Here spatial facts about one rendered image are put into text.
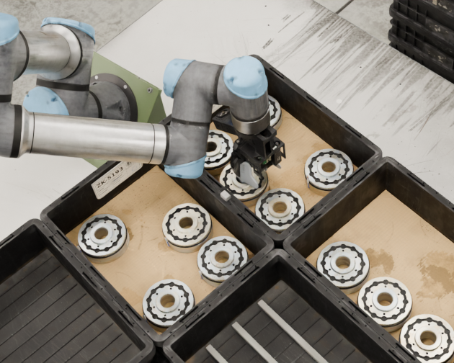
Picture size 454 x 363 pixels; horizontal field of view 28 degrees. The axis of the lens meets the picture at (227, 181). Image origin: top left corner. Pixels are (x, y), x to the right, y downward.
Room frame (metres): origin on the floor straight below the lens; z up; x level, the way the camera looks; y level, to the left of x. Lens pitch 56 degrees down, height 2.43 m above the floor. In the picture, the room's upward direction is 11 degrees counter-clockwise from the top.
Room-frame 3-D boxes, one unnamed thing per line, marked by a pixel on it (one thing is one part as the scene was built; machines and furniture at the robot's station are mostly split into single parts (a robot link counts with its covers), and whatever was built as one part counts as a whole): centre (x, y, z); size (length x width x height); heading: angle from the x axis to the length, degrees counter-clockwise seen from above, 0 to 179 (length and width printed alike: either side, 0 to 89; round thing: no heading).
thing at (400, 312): (0.74, -0.25, 0.86); 0.10 x 0.10 x 0.01
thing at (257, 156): (1.07, -0.07, 0.99); 0.09 x 0.08 x 0.12; 33
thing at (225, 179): (1.08, -0.03, 0.86); 0.10 x 0.10 x 0.01
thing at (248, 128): (1.08, -0.07, 1.07); 0.08 x 0.08 x 0.05
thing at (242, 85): (1.08, -0.07, 1.15); 0.09 x 0.08 x 0.11; 64
